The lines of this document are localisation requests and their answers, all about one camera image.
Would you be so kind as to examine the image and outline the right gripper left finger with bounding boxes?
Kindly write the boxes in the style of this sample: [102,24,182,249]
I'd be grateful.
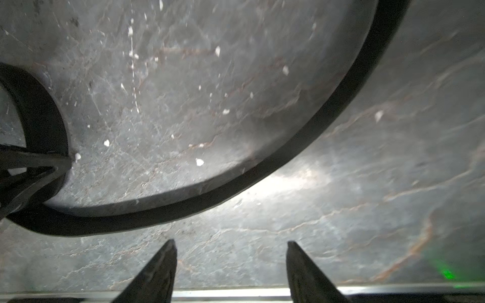
[112,239,178,303]

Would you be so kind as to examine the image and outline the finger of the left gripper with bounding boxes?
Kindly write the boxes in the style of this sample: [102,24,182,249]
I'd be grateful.
[1,145,72,219]

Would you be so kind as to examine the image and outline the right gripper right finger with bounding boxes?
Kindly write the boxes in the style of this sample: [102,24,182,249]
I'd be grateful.
[286,241,350,303]

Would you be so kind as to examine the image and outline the curled black belt with buckle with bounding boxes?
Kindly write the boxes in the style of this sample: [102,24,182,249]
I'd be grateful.
[6,1,409,237]

